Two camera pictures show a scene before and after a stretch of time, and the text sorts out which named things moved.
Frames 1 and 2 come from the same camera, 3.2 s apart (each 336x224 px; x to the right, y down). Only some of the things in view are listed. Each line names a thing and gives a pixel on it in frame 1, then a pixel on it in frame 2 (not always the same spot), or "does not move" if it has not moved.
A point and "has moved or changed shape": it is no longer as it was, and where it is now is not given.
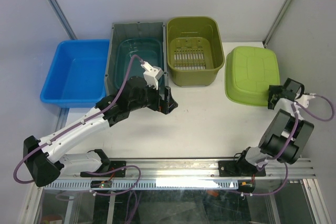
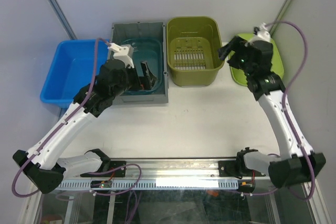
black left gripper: x=166 y=106 → x=143 y=83
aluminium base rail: x=177 y=169 does not move
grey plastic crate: x=153 y=30 does not move
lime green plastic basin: x=249 y=72 has moved or changed shape
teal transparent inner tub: x=149 y=50 does not move
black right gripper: x=273 y=89 → x=234 y=44
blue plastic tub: x=77 y=78 does not move
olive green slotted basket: x=196 y=50 does not move
